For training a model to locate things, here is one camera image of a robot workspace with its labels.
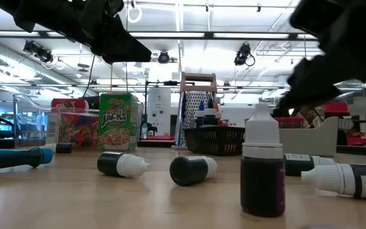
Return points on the black aluminium rig frame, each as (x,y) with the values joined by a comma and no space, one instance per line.
(208,35)

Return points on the purple dropper bottle white cap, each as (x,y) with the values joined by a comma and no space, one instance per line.
(262,181)

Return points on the clear plastic bin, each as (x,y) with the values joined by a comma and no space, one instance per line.
(30,121)

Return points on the black mesh basket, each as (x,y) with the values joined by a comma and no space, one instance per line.
(214,141)

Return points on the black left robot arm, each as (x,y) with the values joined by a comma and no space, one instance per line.
(8,8)

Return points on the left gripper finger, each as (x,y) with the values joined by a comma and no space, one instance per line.
(119,44)

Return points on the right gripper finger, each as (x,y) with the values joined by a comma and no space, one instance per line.
(316,86)

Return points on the pink metal box grater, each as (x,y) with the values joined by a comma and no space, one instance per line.
(192,101)

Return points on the red tray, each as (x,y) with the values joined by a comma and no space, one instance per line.
(160,137)

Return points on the small red cereal box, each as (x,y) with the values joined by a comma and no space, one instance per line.
(78,130)

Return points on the grey plastic bin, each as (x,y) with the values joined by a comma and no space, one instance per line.
(310,143)

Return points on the black mounted camera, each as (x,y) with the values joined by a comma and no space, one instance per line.
(242,54)
(40,53)
(163,57)

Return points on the red crate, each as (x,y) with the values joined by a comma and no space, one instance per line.
(357,139)

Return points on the teal marker pen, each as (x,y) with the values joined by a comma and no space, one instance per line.
(8,158)

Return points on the small green cereal box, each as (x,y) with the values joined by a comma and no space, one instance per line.
(119,124)

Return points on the dark dropper bottle white cap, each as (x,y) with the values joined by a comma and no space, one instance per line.
(119,164)
(345,181)
(189,170)
(300,163)
(62,148)

